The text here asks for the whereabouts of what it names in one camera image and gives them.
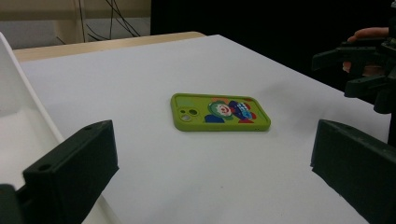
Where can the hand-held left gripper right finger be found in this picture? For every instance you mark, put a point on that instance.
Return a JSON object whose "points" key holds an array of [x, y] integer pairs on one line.
{"points": [[358, 168]]}

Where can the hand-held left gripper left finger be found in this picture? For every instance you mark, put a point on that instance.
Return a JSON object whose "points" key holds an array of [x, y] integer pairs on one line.
{"points": [[71, 168]]}

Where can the white plastic box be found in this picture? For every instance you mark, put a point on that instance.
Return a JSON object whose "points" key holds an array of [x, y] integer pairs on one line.
{"points": [[18, 133]]}

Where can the green phone with cartoon case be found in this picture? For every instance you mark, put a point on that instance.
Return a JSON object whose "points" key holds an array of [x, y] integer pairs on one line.
{"points": [[218, 122]]}

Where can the black curtain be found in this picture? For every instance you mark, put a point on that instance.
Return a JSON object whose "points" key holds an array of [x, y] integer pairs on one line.
{"points": [[249, 18]]}

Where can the white table sheet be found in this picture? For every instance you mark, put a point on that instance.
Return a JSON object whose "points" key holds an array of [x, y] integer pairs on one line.
{"points": [[186, 174]]}

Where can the wooden table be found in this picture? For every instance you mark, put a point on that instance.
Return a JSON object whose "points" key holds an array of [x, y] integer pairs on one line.
{"points": [[93, 46]]}

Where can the wooden shelf unit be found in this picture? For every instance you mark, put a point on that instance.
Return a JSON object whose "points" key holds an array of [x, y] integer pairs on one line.
{"points": [[40, 9]]}

